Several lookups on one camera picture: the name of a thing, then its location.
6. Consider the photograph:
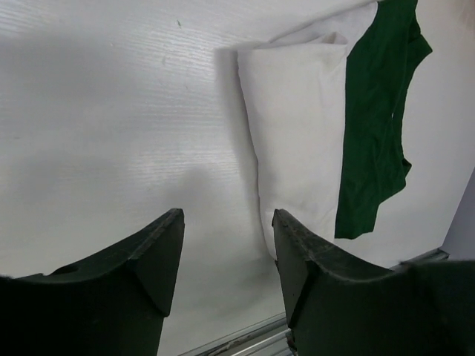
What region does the white and green t-shirt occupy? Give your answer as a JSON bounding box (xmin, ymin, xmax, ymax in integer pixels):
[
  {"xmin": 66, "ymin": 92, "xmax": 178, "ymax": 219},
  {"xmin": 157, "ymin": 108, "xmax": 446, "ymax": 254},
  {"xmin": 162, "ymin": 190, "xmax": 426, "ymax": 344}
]
[{"xmin": 216, "ymin": 1, "xmax": 437, "ymax": 265}]

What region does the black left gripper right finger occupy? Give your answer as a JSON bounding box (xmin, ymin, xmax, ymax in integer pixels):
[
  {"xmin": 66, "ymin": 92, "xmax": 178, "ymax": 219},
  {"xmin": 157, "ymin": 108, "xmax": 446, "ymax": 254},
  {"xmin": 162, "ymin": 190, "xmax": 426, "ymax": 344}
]
[{"xmin": 272, "ymin": 209, "xmax": 474, "ymax": 355}]

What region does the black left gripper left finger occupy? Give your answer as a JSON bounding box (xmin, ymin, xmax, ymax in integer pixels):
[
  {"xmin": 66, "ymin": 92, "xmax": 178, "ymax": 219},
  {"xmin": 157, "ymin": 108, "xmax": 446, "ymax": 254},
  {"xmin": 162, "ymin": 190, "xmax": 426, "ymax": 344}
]
[{"xmin": 1, "ymin": 208, "xmax": 185, "ymax": 355}]

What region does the aluminium mounting rail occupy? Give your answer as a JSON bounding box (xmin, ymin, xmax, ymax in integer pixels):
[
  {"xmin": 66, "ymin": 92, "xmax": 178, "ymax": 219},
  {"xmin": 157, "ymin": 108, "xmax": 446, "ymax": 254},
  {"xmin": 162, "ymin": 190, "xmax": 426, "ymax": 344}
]
[{"xmin": 195, "ymin": 244, "xmax": 448, "ymax": 355}]

